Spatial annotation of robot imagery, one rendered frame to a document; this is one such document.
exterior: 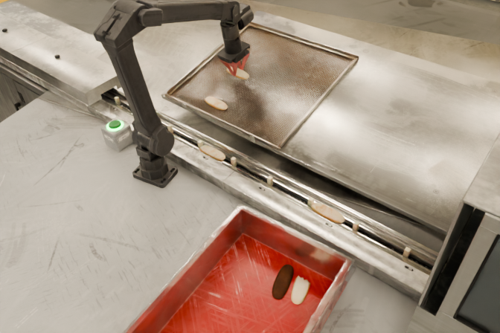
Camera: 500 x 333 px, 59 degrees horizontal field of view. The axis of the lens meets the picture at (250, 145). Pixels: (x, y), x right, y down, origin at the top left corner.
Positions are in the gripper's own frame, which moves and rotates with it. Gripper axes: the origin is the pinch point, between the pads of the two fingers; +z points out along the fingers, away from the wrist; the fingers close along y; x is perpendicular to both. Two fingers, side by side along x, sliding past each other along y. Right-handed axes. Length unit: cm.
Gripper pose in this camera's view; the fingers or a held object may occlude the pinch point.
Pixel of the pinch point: (237, 70)
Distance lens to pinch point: 158.4
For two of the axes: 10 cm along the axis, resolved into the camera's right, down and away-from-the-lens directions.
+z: 1.2, 6.7, 7.3
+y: 6.5, -6.1, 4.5
